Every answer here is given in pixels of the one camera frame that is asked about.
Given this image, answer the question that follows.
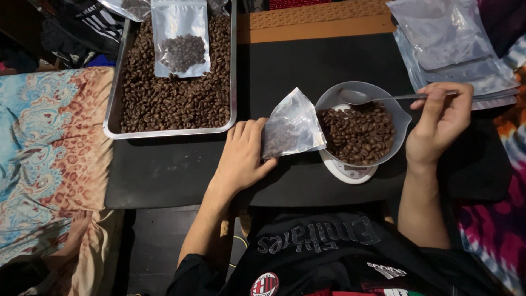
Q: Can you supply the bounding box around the person's right hand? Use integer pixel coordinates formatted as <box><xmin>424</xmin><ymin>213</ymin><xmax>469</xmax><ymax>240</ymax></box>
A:
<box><xmin>406</xmin><ymin>81</ymin><xmax>475</xmax><ymax>167</ymax></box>

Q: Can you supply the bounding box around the person's left hand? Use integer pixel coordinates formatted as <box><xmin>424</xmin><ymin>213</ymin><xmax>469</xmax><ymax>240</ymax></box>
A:
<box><xmin>210</xmin><ymin>118</ymin><xmax>279</xmax><ymax>198</ymax></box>

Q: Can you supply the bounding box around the clear pouch part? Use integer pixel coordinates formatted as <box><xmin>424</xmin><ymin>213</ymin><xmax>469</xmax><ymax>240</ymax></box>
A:
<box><xmin>262</xmin><ymin>87</ymin><xmax>328</xmax><ymax>160</ymax></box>

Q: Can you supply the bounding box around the metal spoon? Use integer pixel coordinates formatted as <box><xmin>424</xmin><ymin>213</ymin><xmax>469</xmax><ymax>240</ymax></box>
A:
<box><xmin>337</xmin><ymin>88</ymin><xmax>459</xmax><ymax>106</ymax></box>

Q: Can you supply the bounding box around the translucent plastic bowl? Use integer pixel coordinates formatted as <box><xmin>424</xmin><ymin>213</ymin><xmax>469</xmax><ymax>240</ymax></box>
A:
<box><xmin>314</xmin><ymin>81</ymin><xmax>413</xmax><ymax>169</ymax></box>

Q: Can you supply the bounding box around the layer of roasted coffee beans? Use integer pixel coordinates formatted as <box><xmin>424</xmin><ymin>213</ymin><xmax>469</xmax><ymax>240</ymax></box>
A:
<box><xmin>120</xmin><ymin>12</ymin><xmax>232</xmax><ymax>133</ymax></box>

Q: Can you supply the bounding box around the coffee beans heap in bowl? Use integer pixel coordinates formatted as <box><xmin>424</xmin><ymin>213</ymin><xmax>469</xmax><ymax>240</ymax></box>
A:
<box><xmin>317</xmin><ymin>101</ymin><xmax>398</xmax><ymax>166</ymax></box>

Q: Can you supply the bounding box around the stack of empty clear pouches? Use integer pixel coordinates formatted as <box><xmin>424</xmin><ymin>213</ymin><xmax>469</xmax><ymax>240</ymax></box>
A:
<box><xmin>386</xmin><ymin>0</ymin><xmax>521</xmax><ymax>111</ymax></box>

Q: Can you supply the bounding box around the white kitchen scale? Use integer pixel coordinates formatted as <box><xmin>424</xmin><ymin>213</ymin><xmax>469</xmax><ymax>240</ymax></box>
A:
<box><xmin>318</xmin><ymin>104</ymin><xmax>379</xmax><ymax>185</ymax></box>

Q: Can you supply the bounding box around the tie-dye cloth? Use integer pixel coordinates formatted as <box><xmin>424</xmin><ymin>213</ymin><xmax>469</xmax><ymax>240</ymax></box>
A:
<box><xmin>451</xmin><ymin>35</ymin><xmax>526</xmax><ymax>296</ymax></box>

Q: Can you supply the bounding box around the metal tray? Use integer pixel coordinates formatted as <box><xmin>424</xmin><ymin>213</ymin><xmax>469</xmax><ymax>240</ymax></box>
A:
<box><xmin>103</xmin><ymin>0</ymin><xmax>238</xmax><ymax>140</ymax></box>

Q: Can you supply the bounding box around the clear pouch with coffee beans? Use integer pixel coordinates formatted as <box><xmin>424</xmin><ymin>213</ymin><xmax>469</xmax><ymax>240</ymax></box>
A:
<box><xmin>150</xmin><ymin>0</ymin><xmax>212</xmax><ymax>79</ymax></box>
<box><xmin>98</xmin><ymin>0</ymin><xmax>152</xmax><ymax>23</ymax></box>
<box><xmin>207</xmin><ymin>0</ymin><xmax>229</xmax><ymax>16</ymax></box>

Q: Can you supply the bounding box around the person's black jersey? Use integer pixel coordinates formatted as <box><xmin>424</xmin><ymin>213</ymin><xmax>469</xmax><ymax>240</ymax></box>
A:
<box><xmin>166</xmin><ymin>209</ymin><xmax>511</xmax><ymax>296</ymax></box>

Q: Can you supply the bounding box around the brown woven mat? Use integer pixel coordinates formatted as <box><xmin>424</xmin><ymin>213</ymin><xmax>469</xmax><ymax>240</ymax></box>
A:
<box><xmin>237</xmin><ymin>0</ymin><xmax>396</xmax><ymax>44</ymax></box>

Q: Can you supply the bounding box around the red woven item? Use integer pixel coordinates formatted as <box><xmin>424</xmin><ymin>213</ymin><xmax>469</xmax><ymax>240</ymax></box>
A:
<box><xmin>269</xmin><ymin>0</ymin><xmax>332</xmax><ymax>10</ymax></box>

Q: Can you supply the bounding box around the blue and orange patterned cloth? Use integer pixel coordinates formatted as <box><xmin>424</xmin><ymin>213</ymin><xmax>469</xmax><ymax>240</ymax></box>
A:
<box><xmin>0</xmin><ymin>67</ymin><xmax>125</xmax><ymax>296</ymax></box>

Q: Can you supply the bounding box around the pile of dark clothing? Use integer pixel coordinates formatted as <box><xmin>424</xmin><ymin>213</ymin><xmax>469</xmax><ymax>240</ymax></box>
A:
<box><xmin>0</xmin><ymin>0</ymin><xmax>126</xmax><ymax>70</ymax></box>

